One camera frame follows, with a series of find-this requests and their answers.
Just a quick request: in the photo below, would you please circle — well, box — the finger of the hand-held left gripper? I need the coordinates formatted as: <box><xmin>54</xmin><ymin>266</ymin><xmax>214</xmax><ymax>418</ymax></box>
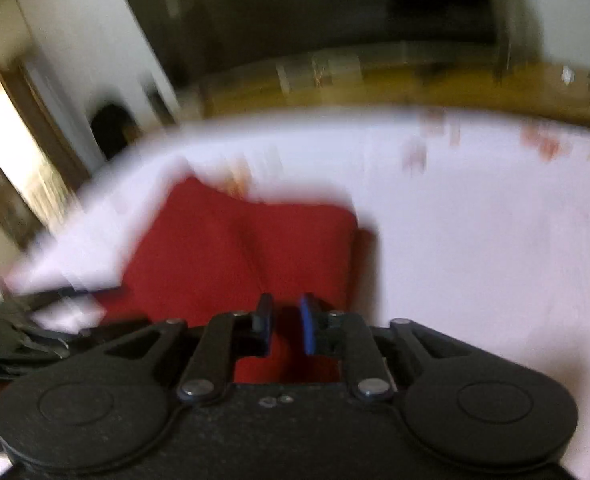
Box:
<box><xmin>57</xmin><ymin>316</ymin><xmax>150</xmax><ymax>343</ymax></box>

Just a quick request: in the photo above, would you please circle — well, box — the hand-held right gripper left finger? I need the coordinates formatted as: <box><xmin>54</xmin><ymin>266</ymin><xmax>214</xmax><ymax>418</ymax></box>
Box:
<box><xmin>102</xmin><ymin>292</ymin><xmax>276</xmax><ymax>406</ymax></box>

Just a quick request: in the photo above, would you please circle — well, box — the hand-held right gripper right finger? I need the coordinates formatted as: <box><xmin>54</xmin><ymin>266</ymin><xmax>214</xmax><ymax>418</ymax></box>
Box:
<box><xmin>299</xmin><ymin>292</ymin><xmax>470</xmax><ymax>404</ymax></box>

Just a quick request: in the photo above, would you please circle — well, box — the red small garment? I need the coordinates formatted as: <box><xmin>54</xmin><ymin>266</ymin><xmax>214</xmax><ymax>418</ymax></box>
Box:
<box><xmin>94</xmin><ymin>175</ymin><xmax>382</xmax><ymax>385</ymax></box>

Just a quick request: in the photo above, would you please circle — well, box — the white printed bed sheet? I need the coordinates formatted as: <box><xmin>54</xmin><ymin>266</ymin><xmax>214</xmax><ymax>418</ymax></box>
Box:
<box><xmin>5</xmin><ymin>104</ymin><xmax>590</xmax><ymax>480</ymax></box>

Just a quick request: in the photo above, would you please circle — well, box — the brown wooden door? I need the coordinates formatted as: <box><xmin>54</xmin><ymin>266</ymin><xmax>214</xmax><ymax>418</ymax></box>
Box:
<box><xmin>0</xmin><ymin>57</ymin><xmax>93</xmax><ymax>253</ymax></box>

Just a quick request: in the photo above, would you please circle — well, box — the dark rounded object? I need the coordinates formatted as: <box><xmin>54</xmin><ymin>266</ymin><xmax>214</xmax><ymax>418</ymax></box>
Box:
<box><xmin>90</xmin><ymin>102</ymin><xmax>138</xmax><ymax>162</ymax></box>

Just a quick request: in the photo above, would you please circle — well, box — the wooden television stand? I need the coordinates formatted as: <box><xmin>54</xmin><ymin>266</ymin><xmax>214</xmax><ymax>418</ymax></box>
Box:
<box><xmin>195</xmin><ymin>42</ymin><xmax>590</xmax><ymax>128</ymax></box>

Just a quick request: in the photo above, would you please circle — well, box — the black flat television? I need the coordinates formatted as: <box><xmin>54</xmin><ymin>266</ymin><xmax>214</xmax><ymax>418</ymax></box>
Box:
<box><xmin>116</xmin><ymin>0</ymin><xmax>508</xmax><ymax>88</ymax></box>

